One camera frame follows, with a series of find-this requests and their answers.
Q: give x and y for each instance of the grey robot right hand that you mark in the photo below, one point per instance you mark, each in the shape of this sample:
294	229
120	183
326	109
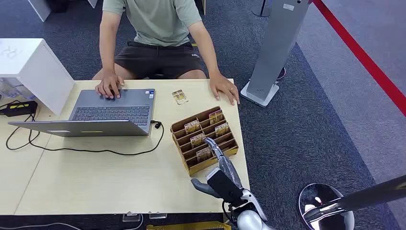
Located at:
228	168

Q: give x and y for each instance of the person's right hand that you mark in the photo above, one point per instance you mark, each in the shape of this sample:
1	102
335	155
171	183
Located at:
109	84

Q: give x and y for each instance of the person's left hand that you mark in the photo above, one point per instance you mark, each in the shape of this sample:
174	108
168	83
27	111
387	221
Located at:
223	85

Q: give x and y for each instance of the person's right forearm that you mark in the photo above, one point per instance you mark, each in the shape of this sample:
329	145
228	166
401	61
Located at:
107	57

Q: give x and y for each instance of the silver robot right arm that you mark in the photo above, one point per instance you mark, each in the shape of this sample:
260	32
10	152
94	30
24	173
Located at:
250	220

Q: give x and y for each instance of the person's left forearm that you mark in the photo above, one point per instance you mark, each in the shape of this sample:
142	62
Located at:
210	60

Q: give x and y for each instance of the wooden card holder box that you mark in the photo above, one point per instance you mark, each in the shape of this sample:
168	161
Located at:
203	166

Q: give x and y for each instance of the person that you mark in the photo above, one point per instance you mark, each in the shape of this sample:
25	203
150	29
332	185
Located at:
158	28

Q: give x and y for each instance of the grey laptop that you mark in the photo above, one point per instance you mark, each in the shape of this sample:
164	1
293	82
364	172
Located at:
111	111

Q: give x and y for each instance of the grey kiosk stand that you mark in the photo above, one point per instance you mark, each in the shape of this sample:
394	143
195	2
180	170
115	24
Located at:
272	47

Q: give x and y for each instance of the yellow cardboard piece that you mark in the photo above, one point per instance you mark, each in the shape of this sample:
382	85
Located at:
190	226

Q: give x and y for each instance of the white cabinet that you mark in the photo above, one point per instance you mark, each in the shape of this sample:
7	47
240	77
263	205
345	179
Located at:
31	63

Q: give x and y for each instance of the black pole stanchion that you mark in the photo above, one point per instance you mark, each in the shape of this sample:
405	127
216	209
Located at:
261	12

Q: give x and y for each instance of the metal table clamp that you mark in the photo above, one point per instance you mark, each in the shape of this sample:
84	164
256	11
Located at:
131	217
157	216

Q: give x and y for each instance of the black power adapter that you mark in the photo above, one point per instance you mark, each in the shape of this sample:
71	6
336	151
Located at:
19	108

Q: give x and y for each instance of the clear plastic bag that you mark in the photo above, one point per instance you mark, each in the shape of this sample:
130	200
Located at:
12	90

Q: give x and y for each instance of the white furniture panel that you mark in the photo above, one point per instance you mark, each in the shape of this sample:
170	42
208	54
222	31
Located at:
38	8

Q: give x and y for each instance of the red barrier belt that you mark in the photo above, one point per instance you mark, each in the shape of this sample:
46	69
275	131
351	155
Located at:
358	52

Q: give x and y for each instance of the chrome base stanchion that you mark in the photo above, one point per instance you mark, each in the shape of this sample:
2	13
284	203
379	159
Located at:
364	197

